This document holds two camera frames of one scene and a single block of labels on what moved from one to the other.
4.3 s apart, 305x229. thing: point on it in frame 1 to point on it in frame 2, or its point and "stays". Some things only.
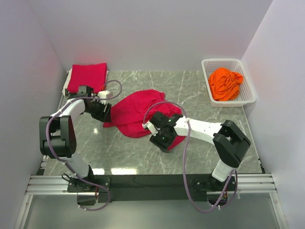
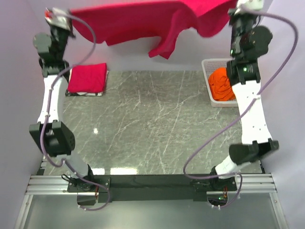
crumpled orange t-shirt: [225, 84] stays
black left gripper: [105, 117] to [70, 32]
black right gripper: [163, 145] to [232, 16]
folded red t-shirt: [94, 75] stays
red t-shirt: [171, 109] to [165, 21]
